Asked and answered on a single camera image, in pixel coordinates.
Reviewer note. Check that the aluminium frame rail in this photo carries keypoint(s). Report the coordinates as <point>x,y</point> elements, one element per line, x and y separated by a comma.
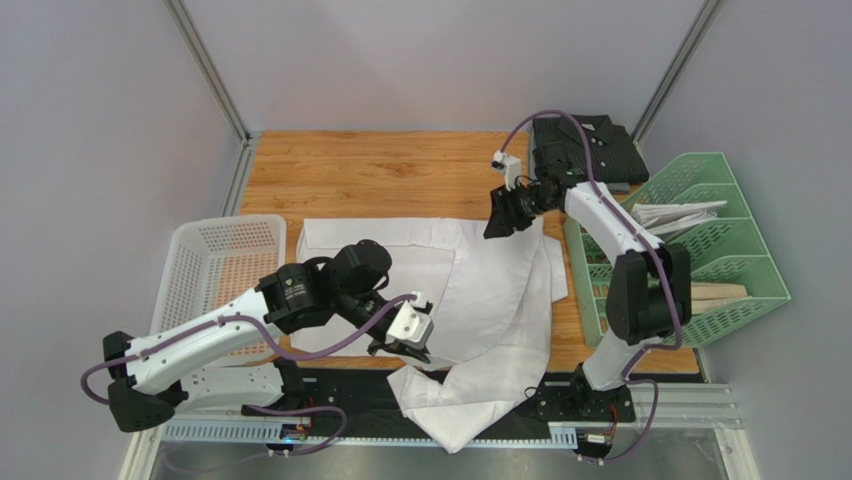
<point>191,35</point>

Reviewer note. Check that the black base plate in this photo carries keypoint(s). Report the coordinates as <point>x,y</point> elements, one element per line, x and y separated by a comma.
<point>372,411</point>

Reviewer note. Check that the green file organizer rack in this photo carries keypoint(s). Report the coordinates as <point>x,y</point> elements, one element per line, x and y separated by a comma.
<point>727,249</point>

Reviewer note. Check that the white long sleeve shirt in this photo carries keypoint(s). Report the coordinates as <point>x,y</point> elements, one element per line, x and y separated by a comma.
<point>492,315</point>

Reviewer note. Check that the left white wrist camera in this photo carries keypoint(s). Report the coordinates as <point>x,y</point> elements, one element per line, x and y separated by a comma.
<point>412,324</point>

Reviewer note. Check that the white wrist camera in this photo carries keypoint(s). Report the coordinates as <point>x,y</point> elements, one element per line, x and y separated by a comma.
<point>509,167</point>
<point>412,324</point>

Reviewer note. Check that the white plastic basket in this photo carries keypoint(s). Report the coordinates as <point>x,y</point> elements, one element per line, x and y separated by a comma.
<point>212,261</point>

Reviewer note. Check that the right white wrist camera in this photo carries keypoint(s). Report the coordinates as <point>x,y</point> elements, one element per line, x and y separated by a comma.
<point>509,167</point>

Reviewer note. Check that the folded grey shirt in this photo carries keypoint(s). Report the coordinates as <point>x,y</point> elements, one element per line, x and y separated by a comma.
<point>619,188</point>

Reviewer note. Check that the stack of white papers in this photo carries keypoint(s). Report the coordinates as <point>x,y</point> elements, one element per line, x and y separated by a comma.
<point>667,219</point>

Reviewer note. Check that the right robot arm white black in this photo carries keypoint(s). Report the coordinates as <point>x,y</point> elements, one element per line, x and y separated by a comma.
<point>649,295</point>

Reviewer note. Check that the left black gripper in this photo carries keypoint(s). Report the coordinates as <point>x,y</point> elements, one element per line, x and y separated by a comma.
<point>420,355</point>

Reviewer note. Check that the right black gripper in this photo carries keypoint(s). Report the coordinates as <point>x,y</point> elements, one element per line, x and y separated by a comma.
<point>502,212</point>

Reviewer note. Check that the folded dark striped shirt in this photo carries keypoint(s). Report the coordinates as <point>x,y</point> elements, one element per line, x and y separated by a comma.
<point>600,125</point>

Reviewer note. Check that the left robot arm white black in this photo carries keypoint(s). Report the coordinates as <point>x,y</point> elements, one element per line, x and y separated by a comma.
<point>246,353</point>

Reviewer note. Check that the brown paper stack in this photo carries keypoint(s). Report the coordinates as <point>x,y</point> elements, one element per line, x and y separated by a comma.
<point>709,296</point>

